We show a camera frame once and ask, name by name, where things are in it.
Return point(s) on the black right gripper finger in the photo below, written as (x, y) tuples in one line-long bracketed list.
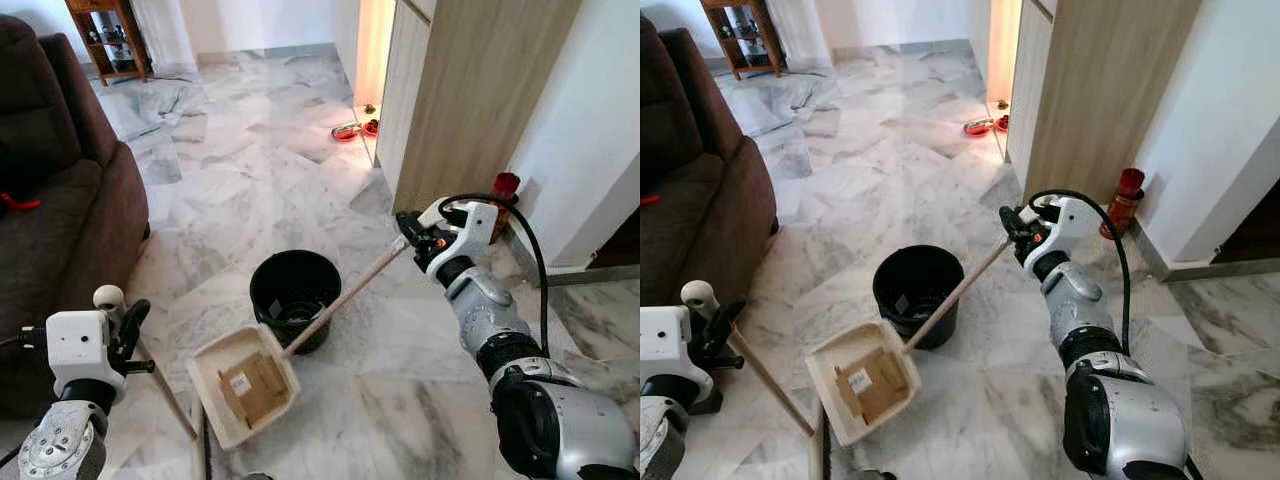
[(417, 252), (411, 224), (1019, 249), (1013, 220)]

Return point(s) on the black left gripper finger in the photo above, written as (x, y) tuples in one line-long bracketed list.
[(135, 320), (727, 320)]

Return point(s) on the broom with beige knob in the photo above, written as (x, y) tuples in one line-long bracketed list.
[(698, 296), (107, 298)]

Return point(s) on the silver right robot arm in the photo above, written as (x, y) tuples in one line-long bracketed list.
[(1130, 420), (560, 420)]

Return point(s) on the red spray bottle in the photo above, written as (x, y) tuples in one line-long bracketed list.
[(1125, 200), (505, 195)]

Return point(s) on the red pet bowl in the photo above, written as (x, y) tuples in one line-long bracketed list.
[(371, 127), (977, 127), (1002, 123), (345, 132)]

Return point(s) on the black plastic bucket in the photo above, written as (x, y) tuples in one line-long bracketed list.
[(295, 290), (918, 285)]

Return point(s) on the brown fabric sofa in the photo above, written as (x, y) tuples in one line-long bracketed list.
[(60, 240), (700, 200)]

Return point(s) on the light wooden cabinet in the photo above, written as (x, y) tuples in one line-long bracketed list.
[(1100, 95), (470, 100)]

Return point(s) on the brown cardboard piece with label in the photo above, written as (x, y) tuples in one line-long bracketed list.
[(260, 385), (878, 380)]

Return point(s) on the red item on sofa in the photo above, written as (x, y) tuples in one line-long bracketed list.
[(648, 199), (18, 202)]

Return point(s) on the small wooden shelf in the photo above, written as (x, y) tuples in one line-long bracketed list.
[(742, 38), (108, 40)]

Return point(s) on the white curtain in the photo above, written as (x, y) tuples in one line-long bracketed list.
[(800, 32), (165, 35)]

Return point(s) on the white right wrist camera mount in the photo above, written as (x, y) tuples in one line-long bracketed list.
[(1072, 220), (475, 225)]

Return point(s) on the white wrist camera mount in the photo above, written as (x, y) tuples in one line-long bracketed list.
[(665, 350), (475, 225), (75, 350), (1072, 220)]

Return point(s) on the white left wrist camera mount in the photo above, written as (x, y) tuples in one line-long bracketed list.
[(75, 350), (665, 350)]

